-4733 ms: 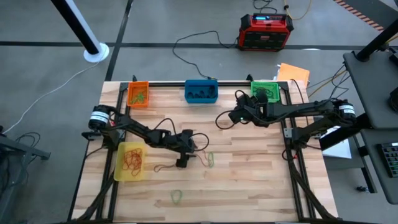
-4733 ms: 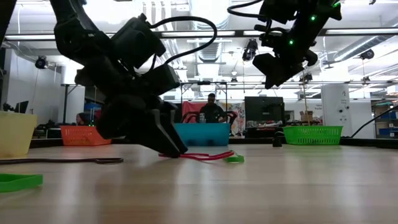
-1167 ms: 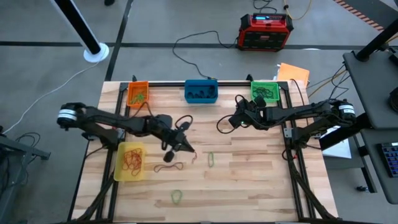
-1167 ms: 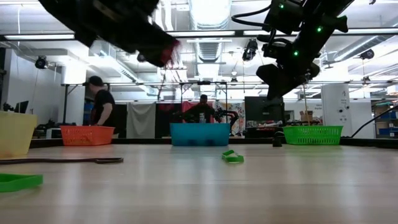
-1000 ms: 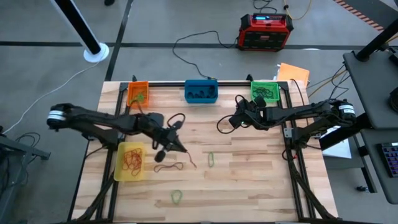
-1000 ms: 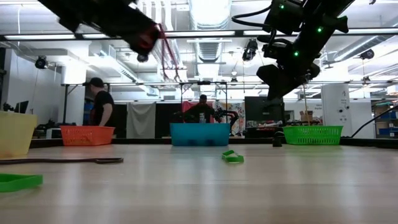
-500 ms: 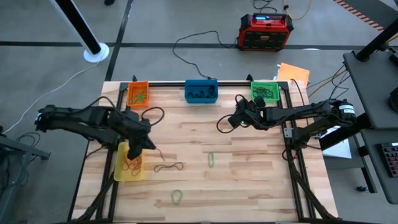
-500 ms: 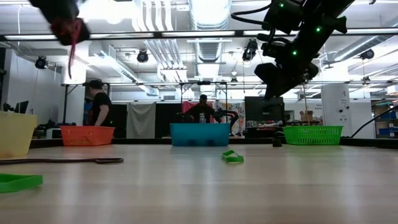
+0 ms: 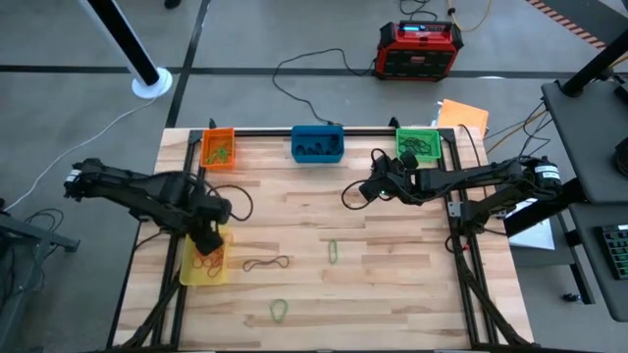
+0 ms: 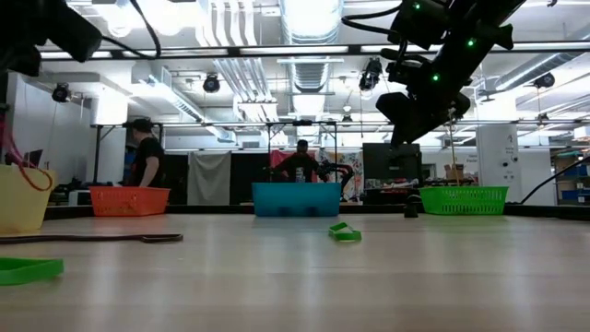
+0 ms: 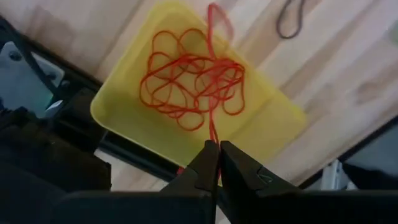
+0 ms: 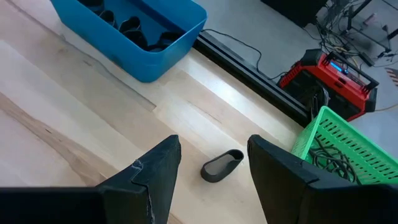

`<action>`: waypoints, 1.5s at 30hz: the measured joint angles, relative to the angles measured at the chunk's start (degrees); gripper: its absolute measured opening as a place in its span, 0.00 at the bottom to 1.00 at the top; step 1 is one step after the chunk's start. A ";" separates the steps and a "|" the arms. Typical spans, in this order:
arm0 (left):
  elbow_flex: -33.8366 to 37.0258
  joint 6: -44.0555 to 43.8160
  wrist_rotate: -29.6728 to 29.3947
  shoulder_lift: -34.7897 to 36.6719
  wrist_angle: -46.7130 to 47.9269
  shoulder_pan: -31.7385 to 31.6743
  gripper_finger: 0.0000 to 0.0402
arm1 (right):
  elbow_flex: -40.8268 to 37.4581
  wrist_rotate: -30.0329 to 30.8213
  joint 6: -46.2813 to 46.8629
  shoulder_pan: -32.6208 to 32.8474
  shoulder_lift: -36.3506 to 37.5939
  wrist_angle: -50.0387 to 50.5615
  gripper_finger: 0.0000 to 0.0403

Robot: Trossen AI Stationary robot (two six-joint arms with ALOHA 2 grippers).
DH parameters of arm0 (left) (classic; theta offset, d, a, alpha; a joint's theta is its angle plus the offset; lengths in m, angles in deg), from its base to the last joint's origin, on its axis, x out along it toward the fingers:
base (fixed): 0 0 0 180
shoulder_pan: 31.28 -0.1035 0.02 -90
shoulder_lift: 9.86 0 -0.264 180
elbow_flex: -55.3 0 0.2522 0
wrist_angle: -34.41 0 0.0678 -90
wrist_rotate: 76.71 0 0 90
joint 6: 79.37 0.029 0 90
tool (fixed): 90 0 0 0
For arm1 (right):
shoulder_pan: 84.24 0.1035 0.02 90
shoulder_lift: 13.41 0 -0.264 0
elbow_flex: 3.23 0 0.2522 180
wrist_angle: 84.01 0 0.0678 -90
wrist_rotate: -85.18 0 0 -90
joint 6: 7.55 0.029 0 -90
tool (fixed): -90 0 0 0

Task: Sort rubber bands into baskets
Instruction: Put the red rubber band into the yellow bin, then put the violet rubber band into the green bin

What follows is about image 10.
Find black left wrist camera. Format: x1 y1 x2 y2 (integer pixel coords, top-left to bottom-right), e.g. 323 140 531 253
43 2 103 64

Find storage shelf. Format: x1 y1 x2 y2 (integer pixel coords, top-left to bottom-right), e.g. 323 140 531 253
550 146 590 207

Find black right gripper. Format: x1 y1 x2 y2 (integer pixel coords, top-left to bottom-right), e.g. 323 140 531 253
400 54 472 120

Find thin red rubber band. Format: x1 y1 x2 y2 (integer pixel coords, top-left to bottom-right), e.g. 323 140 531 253
0 110 55 193

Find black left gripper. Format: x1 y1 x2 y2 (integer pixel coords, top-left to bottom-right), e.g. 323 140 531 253
0 0 56 162

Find white square column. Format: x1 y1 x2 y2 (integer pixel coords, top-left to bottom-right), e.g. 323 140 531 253
475 123 521 207

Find silver ceiling duct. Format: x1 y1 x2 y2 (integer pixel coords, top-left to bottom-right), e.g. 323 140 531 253
278 0 346 117

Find green plastic basket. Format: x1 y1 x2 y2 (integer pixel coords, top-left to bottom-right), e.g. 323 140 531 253
419 185 510 217

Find thin black rubber band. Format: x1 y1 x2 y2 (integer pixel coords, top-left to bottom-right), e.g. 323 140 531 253
0 232 184 245

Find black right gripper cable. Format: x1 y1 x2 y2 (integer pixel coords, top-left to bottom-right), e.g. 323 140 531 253
340 2 407 38

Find grey hanging cloth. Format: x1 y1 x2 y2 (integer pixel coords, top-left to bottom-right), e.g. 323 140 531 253
186 150 232 207

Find black ceiling spotlight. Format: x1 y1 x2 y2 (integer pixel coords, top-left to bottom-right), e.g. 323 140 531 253
533 72 557 89
202 73 221 95
51 82 73 103
359 57 384 92

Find black table cable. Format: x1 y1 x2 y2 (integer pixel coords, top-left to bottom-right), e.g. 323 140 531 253
519 155 590 206

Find orange plastic basket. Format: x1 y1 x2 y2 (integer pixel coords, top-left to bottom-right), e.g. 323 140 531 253
88 185 171 218

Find cardboard box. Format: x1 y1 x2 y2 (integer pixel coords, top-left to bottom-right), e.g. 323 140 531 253
443 163 466 182

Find blue plastic bin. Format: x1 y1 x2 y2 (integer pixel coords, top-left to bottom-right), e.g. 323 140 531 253
251 181 343 219

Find black monitor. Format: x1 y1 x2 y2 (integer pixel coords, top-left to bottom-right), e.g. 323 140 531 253
361 142 423 191

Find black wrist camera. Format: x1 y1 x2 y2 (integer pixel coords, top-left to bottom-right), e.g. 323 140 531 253
375 91 446 148
43 2 103 64

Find yellow plastic basket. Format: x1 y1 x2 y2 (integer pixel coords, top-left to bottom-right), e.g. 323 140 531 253
0 164 57 234

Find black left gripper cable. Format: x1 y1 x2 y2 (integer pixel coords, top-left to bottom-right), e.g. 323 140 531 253
99 0 163 61

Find colourful patterned cloth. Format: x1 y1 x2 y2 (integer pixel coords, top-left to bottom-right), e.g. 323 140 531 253
317 149 366 200

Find red hanging cloth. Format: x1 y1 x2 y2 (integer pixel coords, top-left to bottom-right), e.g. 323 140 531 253
269 148 320 172

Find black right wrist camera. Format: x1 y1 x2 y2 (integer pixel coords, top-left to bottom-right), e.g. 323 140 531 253
375 91 446 148

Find green rubber band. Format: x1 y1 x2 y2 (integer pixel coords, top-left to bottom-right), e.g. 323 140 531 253
327 221 363 243
0 256 65 287

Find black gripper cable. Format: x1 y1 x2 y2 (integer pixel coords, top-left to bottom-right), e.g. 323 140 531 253
340 2 407 38
99 0 163 61

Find person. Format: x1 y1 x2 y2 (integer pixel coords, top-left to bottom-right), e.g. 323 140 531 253
123 117 166 188
270 138 325 184

